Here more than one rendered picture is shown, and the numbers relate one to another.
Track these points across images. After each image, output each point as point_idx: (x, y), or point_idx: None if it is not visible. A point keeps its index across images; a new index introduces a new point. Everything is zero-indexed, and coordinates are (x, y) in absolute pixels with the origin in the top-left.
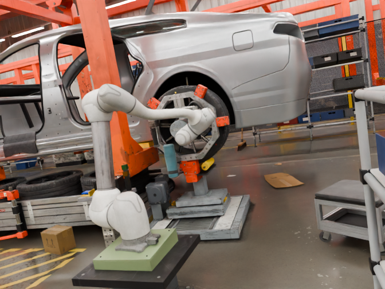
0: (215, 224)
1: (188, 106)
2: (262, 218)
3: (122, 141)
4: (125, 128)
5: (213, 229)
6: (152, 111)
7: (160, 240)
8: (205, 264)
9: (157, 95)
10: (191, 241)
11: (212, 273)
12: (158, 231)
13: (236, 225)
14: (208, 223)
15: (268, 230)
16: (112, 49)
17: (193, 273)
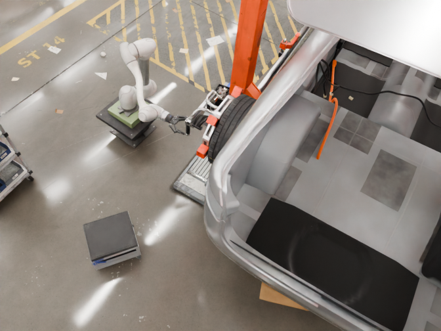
0: (197, 177)
1: (193, 111)
2: (198, 217)
3: (230, 86)
4: (239, 83)
5: (189, 174)
6: (135, 77)
7: (123, 115)
8: (155, 160)
9: None
10: (126, 133)
11: (142, 160)
12: (134, 117)
13: (180, 186)
14: (203, 175)
15: (173, 210)
16: (251, 25)
17: (150, 152)
